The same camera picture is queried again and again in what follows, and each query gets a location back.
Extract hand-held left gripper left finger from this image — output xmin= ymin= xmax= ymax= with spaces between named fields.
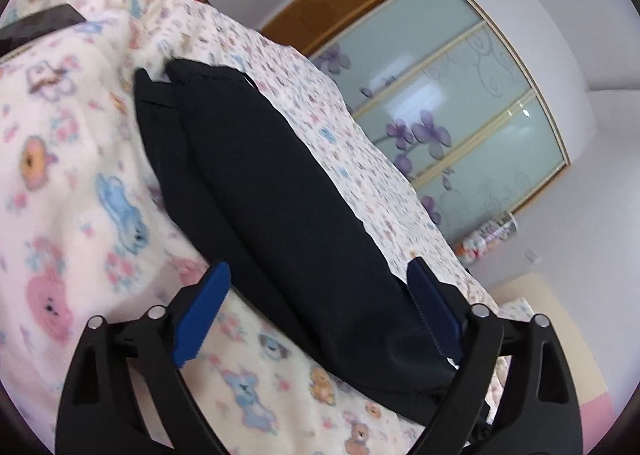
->
xmin=56 ymin=261 xmax=232 ymax=455

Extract brown wooden door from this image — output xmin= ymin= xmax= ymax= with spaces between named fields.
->
xmin=260 ymin=0 xmax=432 ymax=57

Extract clear tub of plush toys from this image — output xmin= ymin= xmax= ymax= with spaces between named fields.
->
xmin=457 ymin=215 xmax=519 ymax=264

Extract animal print fleece blanket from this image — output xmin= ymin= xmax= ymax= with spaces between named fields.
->
xmin=0 ymin=0 xmax=436 ymax=455

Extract black flat device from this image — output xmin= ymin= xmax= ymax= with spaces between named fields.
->
xmin=0 ymin=4 xmax=89 ymax=56

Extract small print bed sheet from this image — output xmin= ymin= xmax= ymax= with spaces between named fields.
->
xmin=150 ymin=0 xmax=531 ymax=436

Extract floral glass sliding wardrobe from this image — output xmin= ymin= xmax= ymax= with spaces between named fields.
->
xmin=307 ymin=0 xmax=572 ymax=243

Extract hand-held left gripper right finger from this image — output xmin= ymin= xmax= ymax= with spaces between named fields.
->
xmin=406 ymin=259 xmax=585 ymax=455

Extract black pants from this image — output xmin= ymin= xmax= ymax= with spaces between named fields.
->
xmin=134 ymin=58 xmax=496 ymax=428

